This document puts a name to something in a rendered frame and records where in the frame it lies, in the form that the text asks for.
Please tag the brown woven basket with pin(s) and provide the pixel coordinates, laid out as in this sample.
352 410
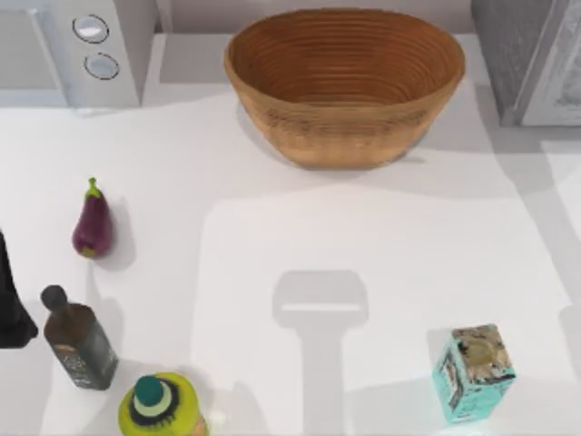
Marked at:
345 91

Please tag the purple eggplant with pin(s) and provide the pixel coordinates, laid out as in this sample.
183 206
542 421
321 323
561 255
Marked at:
92 227

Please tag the yellow-green bottle with green cap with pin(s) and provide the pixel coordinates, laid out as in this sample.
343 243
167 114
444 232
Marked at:
159 406

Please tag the teal patterned carton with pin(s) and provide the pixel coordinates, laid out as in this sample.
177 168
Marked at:
472 374

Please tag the round microwave knob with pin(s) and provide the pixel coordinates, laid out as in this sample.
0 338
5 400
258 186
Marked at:
90 28
101 66

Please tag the dark square bottle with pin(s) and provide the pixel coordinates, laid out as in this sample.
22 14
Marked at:
79 343

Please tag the pale microwave oven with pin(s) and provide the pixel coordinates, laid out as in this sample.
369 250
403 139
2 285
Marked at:
68 54

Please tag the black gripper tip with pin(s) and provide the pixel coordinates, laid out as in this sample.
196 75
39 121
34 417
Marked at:
11 309

